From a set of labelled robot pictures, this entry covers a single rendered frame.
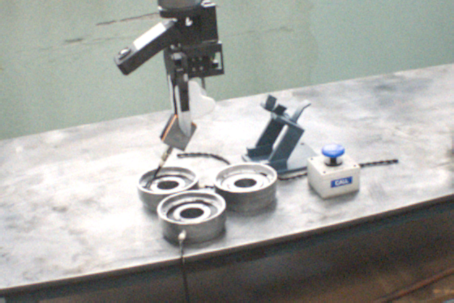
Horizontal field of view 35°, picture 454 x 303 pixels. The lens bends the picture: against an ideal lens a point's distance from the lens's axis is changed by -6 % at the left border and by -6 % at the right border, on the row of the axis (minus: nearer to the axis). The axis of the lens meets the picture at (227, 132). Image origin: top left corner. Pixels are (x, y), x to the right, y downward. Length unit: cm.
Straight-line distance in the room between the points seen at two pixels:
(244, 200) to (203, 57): 24
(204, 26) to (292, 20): 178
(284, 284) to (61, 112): 157
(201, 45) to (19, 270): 45
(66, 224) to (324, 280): 53
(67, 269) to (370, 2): 218
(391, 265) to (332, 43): 165
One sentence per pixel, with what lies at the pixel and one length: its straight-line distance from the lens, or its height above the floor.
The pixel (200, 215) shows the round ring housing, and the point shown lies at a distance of 120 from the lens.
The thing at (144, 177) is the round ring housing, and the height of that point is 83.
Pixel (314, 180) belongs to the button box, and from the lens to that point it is 127.
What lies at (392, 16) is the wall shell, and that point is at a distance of 313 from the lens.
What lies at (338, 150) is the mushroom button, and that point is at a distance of 125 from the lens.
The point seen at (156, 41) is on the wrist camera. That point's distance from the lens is 116.
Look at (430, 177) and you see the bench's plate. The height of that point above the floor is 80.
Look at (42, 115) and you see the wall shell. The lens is 285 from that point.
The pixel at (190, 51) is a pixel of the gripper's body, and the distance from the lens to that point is 116.
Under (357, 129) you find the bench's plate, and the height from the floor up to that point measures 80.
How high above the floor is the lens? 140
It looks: 23 degrees down
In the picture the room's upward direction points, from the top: 5 degrees counter-clockwise
